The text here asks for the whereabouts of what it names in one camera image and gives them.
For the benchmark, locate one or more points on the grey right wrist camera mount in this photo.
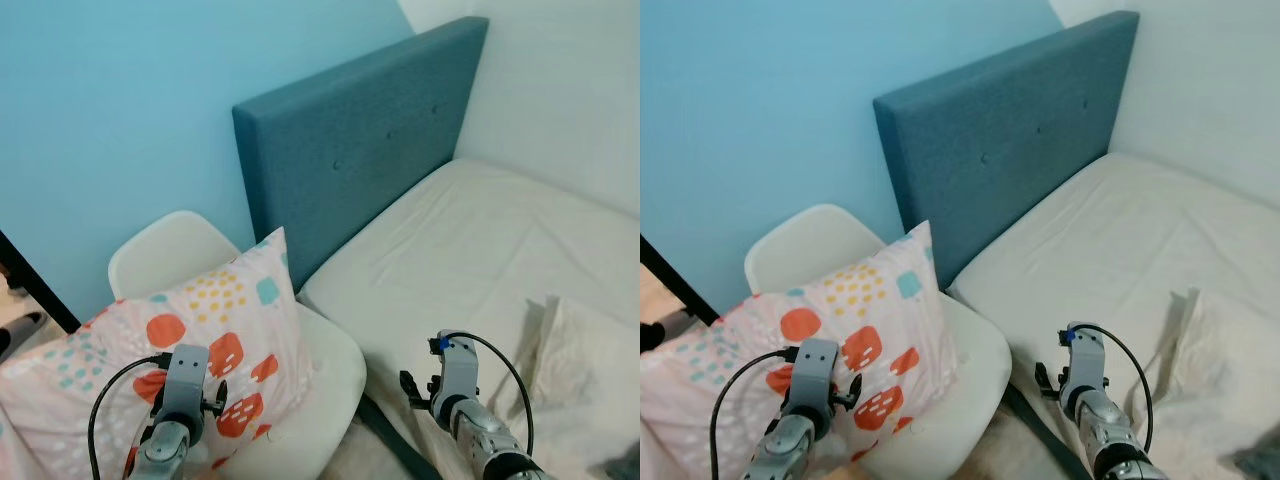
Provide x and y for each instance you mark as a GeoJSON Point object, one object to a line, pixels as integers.
{"type": "Point", "coordinates": [458, 365]}
{"type": "Point", "coordinates": [1086, 358]}

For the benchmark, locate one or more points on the white plastic shell chair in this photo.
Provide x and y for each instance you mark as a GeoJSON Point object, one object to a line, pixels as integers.
{"type": "Point", "coordinates": [320, 390]}
{"type": "Point", "coordinates": [975, 380]}

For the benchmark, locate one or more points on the pink patterned pillow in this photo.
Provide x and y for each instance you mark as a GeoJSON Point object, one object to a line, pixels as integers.
{"type": "Point", "coordinates": [110, 340]}
{"type": "Point", "coordinates": [740, 340]}

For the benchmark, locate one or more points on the black door frame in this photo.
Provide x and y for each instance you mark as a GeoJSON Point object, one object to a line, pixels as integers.
{"type": "Point", "coordinates": [680, 285]}
{"type": "Point", "coordinates": [40, 285]}

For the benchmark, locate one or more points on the blue upholstered headboard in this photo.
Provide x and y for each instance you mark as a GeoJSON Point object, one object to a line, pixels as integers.
{"type": "Point", "coordinates": [350, 140]}
{"type": "Point", "coordinates": [1000, 130]}

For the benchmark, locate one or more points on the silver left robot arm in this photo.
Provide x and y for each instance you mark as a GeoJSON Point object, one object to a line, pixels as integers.
{"type": "Point", "coordinates": [785, 450]}
{"type": "Point", "coordinates": [165, 450]}

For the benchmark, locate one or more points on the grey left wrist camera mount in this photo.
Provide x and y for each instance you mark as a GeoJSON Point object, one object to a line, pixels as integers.
{"type": "Point", "coordinates": [186, 375]}
{"type": "Point", "coordinates": [816, 370]}

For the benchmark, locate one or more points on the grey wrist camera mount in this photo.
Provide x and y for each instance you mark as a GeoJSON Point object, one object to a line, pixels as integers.
{"type": "Point", "coordinates": [1086, 358]}
{"type": "Point", "coordinates": [458, 365]}
{"type": "Point", "coordinates": [816, 370]}
{"type": "Point", "coordinates": [186, 375]}

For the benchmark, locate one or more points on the white sheeted mattress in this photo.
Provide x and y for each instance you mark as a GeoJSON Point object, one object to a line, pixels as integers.
{"type": "Point", "coordinates": [460, 250]}
{"type": "Point", "coordinates": [1100, 240]}

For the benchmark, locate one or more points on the dark bed frame base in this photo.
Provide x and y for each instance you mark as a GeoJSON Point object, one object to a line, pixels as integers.
{"type": "Point", "coordinates": [1040, 430]}
{"type": "Point", "coordinates": [395, 440]}

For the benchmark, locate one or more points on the plain white pillow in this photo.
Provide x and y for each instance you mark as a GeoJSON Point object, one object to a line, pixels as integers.
{"type": "Point", "coordinates": [1225, 360]}
{"type": "Point", "coordinates": [590, 370]}

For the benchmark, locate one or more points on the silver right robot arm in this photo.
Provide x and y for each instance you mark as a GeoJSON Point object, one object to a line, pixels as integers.
{"type": "Point", "coordinates": [1115, 435]}
{"type": "Point", "coordinates": [490, 440]}

